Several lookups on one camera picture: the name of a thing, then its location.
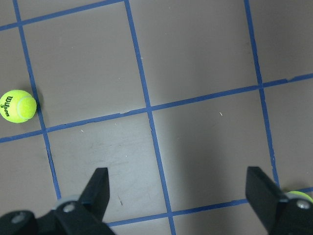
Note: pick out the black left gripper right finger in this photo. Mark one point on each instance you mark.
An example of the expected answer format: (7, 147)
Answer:
(265, 197)

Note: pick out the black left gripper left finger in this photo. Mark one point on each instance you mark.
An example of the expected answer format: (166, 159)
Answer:
(95, 196)

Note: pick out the Wilson tennis ball upper left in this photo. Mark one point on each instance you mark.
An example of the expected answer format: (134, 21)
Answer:
(17, 106)

